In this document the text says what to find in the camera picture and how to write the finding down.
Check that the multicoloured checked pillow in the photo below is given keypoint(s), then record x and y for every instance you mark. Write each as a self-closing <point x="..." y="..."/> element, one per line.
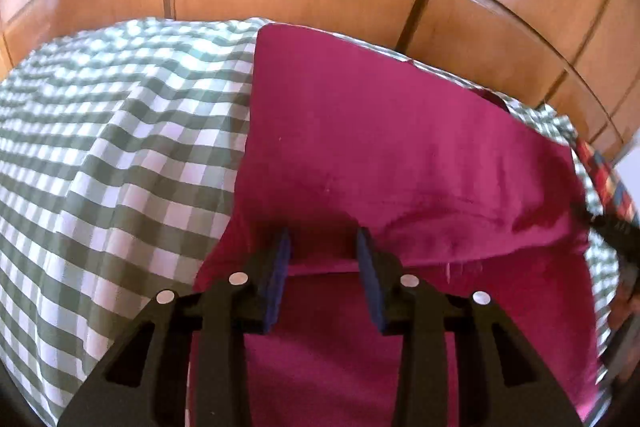
<point x="607" y="182"/>

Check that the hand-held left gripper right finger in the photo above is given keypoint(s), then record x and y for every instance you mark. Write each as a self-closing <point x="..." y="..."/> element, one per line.
<point x="371" y="287"/>

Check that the magenta garment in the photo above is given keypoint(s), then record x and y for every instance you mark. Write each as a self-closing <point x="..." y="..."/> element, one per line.
<point x="390" y="147"/>

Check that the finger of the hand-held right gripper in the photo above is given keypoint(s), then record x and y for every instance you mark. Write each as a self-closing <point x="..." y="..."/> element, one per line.
<point x="612" y="229"/>

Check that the green white checked bed sheet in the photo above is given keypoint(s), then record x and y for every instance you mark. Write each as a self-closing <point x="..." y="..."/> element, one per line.
<point x="115" y="157"/>

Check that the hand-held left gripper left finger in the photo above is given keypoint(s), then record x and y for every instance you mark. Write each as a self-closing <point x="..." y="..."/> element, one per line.
<point x="276" y="287"/>

